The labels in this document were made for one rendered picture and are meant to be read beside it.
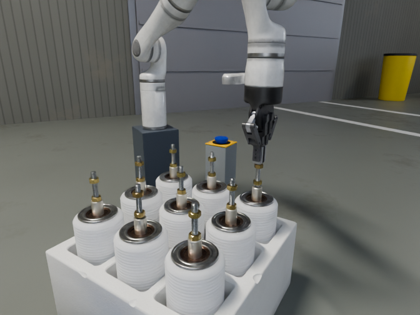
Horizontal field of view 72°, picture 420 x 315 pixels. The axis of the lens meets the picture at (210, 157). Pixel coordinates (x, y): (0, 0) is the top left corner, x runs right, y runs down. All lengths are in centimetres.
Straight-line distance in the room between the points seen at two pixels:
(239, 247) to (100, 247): 26
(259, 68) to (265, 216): 30
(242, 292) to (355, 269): 49
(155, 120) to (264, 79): 61
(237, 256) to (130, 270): 19
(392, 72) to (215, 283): 512
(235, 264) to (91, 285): 26
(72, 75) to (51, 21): 47
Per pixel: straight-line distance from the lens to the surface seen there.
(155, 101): 108
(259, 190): 64
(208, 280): 46
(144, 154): 108
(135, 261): 53
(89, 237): 61
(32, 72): 313
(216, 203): 68
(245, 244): 55
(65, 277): 66
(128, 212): 68
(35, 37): 313
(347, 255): 100
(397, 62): 541
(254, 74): 57
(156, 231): 54
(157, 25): 99
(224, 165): 84
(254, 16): 57
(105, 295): 57
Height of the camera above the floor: 54
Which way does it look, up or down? 18 degrees down
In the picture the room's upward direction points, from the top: 1 degrees clockwise
